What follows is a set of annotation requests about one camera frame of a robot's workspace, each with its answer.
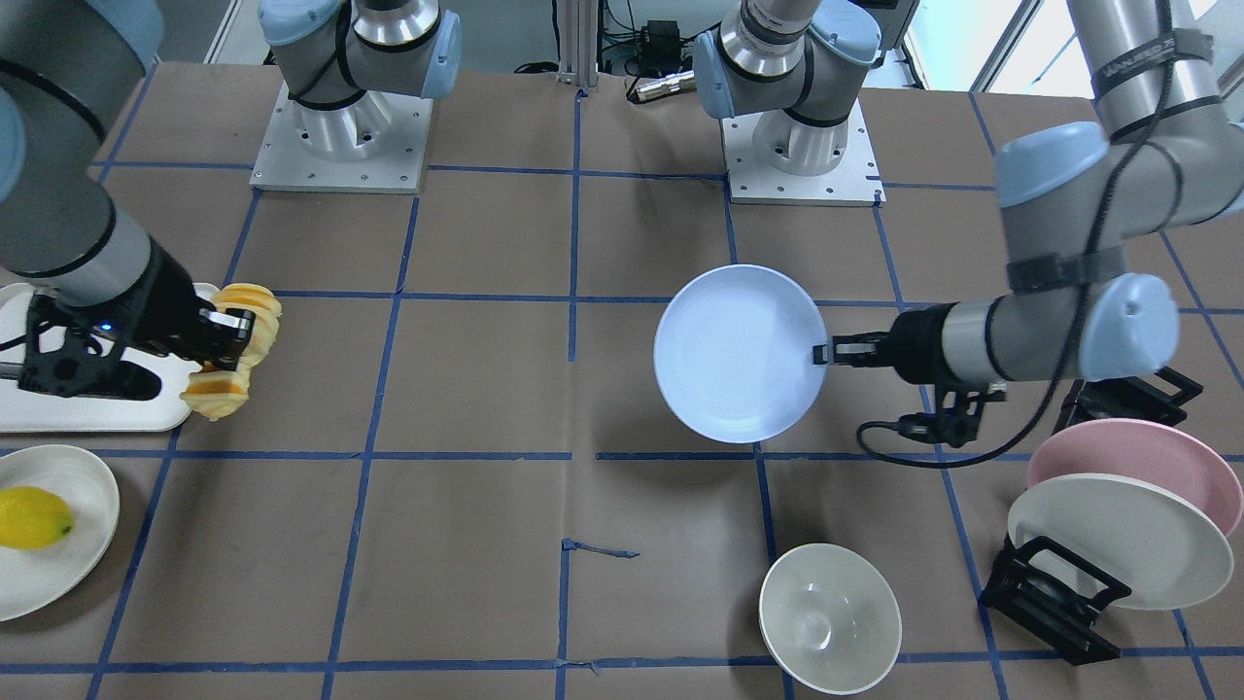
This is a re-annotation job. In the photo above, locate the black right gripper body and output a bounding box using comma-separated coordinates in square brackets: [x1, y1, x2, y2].
[58, 242, 221, 366]

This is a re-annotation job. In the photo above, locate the black plate rack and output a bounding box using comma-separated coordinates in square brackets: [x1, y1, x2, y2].
[978, 367, 1204, 666]

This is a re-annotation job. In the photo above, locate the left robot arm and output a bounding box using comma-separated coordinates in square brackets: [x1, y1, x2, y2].
[693, 1, 1243, 387]

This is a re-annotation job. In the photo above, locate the black power adapter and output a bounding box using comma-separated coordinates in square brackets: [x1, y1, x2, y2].
[639, 19, 680, 62]

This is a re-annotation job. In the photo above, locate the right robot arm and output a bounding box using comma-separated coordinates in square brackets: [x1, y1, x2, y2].
[2, 1, 463, 368]

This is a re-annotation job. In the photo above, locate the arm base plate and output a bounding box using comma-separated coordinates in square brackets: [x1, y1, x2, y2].
[720, 102, 887, 206]
[250, 86, 435, 194]

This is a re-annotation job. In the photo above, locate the silver cylinder connector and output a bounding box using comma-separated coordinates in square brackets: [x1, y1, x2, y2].
[626, 70, 695, 104]

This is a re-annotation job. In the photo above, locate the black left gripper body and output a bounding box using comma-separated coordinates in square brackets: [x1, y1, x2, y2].
[831, 305, 958, 385]

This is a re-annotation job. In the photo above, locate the aluminium frame post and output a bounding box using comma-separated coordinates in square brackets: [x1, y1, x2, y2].
[554, 0, 603, 93]

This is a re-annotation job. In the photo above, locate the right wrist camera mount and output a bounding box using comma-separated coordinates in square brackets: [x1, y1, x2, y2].
[1, 291, 163, 402]

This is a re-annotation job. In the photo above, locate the light blue plate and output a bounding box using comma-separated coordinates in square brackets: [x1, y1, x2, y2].
[653, 264, 829, 444]

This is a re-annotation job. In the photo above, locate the white bowl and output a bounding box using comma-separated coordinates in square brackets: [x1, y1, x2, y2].
[758, 543, 904, 696]

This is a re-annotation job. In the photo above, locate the pink plate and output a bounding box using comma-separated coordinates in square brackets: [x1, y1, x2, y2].
[1026, 418, 1243, 536]

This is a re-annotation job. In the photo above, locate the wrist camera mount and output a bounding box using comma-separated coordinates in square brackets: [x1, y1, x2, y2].
[1, 291, 163, 402]
[853, 380, 1023, 470]

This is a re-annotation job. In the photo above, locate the white rectangular tray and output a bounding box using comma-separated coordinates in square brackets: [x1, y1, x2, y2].
[1, 283, 199, 433]

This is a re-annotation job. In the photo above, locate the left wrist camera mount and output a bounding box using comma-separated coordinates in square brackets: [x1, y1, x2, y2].
[853, 380, 1023, 470]

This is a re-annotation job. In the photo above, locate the cream plate in rack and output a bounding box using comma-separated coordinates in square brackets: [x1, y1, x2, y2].
[1006, 472, 1234, 610]

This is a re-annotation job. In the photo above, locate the cream plate under lemon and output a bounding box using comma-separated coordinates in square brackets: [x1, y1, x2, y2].
[1, 444, 119, 620]

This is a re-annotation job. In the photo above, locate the yellow lemon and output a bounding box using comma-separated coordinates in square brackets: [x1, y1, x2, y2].
[1, 484, 76, 550]

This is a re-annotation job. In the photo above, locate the black cables bundle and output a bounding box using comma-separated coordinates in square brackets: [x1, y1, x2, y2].
[513, 0, 740, 80]

